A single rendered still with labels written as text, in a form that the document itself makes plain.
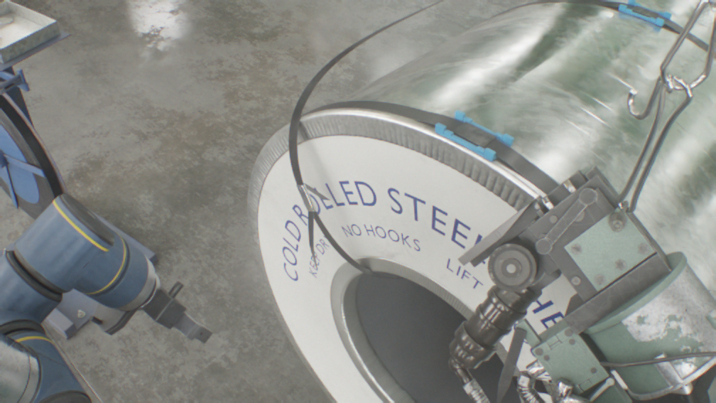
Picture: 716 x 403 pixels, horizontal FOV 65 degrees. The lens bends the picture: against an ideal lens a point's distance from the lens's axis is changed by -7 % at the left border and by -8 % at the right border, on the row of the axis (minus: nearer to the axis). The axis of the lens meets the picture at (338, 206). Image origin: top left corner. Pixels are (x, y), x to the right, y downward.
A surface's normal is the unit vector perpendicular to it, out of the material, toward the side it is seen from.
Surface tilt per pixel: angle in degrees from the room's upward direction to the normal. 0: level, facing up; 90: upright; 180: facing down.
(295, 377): 0
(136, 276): 80
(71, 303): 0
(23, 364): 71
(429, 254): 90
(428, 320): 36
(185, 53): 0
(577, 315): 58
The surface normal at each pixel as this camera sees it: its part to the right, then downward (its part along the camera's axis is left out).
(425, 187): -0.70, 0.48
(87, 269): 0.62, 0.59
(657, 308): -0.20, -0.08
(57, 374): 0.89, -0.45
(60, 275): 0.61, 0.40
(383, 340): 0.52, -0.14
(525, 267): -0.44, 0.11
